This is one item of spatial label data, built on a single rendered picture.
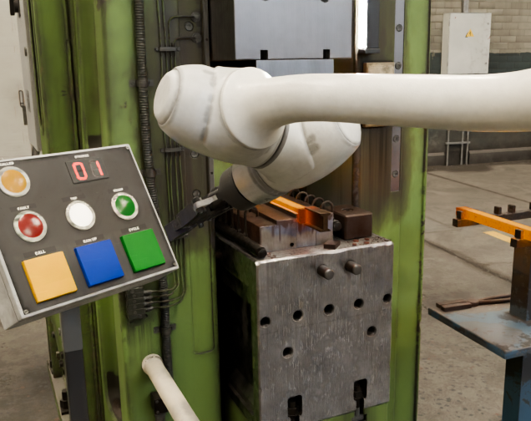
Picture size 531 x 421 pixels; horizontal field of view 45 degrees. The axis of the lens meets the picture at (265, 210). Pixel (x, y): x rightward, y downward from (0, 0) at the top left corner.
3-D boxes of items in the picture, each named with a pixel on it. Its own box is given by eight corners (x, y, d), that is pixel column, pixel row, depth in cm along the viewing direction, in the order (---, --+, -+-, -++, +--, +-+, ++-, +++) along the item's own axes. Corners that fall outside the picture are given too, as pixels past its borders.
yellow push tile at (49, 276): (78, 290, 110) (62, 250, 112) (39, 302, 105) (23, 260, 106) (73, 293, 112) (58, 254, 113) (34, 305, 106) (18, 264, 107)
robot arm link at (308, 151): (296, 144, 102) (232, 119, 94) (369, 97, 92) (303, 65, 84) (304, 205, 98) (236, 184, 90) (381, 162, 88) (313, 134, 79)
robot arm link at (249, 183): (305, 188, 100) (280, 202, 104) (281, 136, 101) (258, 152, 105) (267, 197, 93) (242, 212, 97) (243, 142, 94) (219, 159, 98)
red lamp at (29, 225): (46, 238, 110) (44, 214, 109) (17, 241, 108) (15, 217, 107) (44, 234, 112) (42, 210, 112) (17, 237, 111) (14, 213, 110)
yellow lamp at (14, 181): (29, 194, 111) (27, 169, 110) (1, 196, 109) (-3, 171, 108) (27, 190, 114) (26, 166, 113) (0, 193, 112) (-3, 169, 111)
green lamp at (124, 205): (139, 216, 124) (138, 195, 123) (115, 219, 123) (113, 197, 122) (135, 213, 127) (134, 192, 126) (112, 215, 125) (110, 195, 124)
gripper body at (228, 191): (242, 206, 97) (207, 228, 103) (277, 197, 103) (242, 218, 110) (223, 163, 98) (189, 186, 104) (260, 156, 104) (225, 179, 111)
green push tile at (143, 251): (166, 262, 125) (152, 227, 126) (135, 271, 119) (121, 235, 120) (161, 265, 126) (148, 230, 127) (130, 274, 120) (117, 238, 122)
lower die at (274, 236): (332, 242, 160) (332, 210, 158) (260, 253, 152) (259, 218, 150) (265, 210, 197) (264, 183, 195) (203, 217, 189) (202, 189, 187)
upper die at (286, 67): (333, 99, 152) (334, 58, 150) (256, 103, 144) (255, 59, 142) (262, 93, 189) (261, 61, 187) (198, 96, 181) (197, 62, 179)
